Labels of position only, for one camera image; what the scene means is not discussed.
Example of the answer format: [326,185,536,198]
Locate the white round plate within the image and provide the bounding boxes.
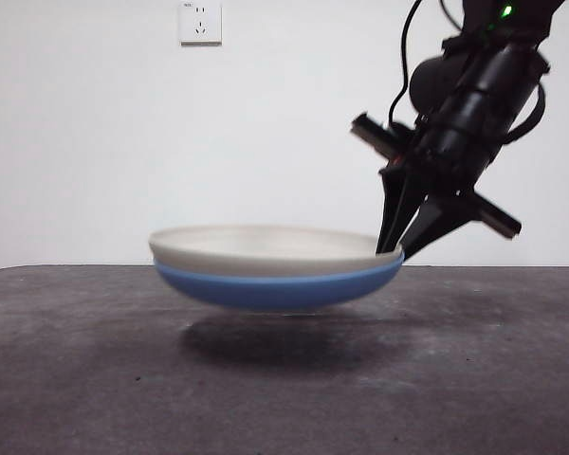
[147,224,403,277]

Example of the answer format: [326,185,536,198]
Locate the blue round plate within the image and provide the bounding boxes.
[154,250,405,313]

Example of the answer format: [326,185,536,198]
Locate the black cable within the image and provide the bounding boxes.
[388,0,428,129]
[502,80,549,146]

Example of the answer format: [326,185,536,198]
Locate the white wall socket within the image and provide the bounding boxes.
[179,2,223,47]

